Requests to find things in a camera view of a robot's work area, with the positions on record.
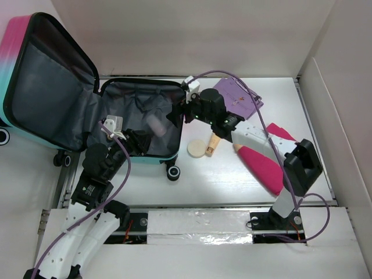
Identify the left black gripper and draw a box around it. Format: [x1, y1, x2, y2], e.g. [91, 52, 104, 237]
[106, 127, 153, 179]

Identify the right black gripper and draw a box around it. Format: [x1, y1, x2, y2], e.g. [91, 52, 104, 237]
[167, 89, 215, 127]

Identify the clear pink bottle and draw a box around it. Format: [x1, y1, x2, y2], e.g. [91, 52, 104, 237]
[146, 115, 167, 137]

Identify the round cream powder puff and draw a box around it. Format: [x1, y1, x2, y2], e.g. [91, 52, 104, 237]
[187, 139, 206, 159]

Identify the purple shirt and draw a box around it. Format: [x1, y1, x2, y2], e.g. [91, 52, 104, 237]
[213, 77, 264, 120]

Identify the pink and teal suitcase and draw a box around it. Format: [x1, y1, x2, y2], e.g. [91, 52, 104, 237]
[1, 12, 185, 181]

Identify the pink cloth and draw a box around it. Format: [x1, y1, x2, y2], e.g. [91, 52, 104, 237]
[232, 123, 296, 196]

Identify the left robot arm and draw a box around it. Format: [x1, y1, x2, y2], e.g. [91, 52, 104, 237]
[24, 129, 151, 278]

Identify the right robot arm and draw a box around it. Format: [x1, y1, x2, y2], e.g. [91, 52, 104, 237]
[167, 88, 323, 228]

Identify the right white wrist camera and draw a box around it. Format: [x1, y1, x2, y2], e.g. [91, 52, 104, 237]
[181, 76, 200, 103]

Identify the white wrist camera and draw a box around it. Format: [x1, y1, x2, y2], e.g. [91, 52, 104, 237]
[181, 76, 200, 103]
[101, 115, 124, 138]

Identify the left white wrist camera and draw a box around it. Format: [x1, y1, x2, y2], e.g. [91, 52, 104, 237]
[101, 115, 124, 138]

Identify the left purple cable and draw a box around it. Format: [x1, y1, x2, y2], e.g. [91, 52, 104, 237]
[30, 121, 131, 279]

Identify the purple cable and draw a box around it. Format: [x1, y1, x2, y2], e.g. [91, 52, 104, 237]
[185, 69, 331, 244]
[30, 121, 131, 279]

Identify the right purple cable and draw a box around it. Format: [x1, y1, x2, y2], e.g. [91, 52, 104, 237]
[185, 69, 331, 244]

